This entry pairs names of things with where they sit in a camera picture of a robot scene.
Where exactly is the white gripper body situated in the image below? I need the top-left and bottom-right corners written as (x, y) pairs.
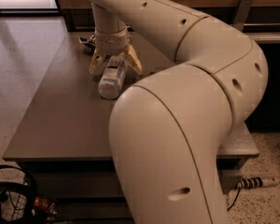
top-left (94, 28), bottom-right (130, 55)

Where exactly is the white power strip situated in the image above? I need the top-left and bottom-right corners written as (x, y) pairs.
top-left (236, 177), bottom-right (280, 189)

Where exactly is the black power cable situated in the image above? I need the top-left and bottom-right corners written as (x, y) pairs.
top-left (226, 188), bottom-right (242, 213)

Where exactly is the grey drawer cabinet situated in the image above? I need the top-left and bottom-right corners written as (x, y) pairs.
top-left (2, 31), bottom-right (259, 224)

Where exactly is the blue crumpled chip bag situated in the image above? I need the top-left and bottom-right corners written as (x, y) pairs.
top-left (78, 34), bottom-right (96, 54)

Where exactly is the orange snack packet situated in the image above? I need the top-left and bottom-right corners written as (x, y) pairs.
top-left (34, 196), bottom-right (56, 215)

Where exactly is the clear plastic water bottle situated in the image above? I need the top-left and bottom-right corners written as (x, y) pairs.
top-left (98, 56), bottom-right (127, 100)

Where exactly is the grey drawer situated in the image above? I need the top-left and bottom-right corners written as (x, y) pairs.
top-left (55, 201), bottom-right (132, 219)
top-left (31, 169), bottom-right (243, 200)

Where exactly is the low grey side shelf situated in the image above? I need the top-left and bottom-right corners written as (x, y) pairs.
top-left (247, 32), bottom-right (280, 44)

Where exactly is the black wire basket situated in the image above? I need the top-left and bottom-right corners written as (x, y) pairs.
top-left (0, 165), bottom-right (38, 224)

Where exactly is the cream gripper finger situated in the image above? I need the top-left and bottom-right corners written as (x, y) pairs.
top-left (124, 44), bottom-right (142, 75)
top-left (89, 49), bottom-right (109, 74)

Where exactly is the upper grey drawer front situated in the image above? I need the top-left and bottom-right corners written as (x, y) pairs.
top-left (31, 169), bottom-right (243, 200)

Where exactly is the right metal wall bracket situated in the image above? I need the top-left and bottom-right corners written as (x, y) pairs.
top-left (232, 0), bottom-right (254, 31)

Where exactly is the lower grey drawer front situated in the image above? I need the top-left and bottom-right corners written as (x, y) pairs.
top-left (55, 201), bottom-right (132, 219)

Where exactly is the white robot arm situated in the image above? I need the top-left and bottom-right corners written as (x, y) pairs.
top-left (90, 0), bottom-right (268, 224)

